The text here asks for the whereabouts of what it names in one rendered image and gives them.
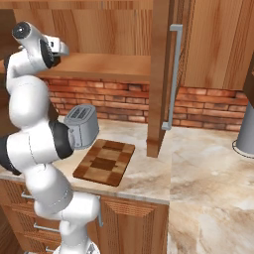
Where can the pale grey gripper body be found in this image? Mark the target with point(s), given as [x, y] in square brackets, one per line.
[63, 48]

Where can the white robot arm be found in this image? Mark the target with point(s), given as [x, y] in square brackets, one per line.
[31, 99]

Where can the checkered wooden cutting board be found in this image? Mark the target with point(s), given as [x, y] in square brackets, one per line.
[105, 162]

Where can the wooden base cabinet door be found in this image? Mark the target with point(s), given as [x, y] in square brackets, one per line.
[132, 228]

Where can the grey toaster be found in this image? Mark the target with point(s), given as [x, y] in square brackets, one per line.
[84, 127]

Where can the wooden drawer front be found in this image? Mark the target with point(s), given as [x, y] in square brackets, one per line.
[34, 243]
[11, 191]
[23, 218]

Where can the grey cylinder with round base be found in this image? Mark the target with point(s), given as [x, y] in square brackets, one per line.
[247, 132]

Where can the open wooden wall cabinet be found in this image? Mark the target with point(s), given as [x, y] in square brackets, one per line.
[109, 36]

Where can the closed wooden wall cabinet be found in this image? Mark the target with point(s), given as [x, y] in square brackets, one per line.
[215, 39]

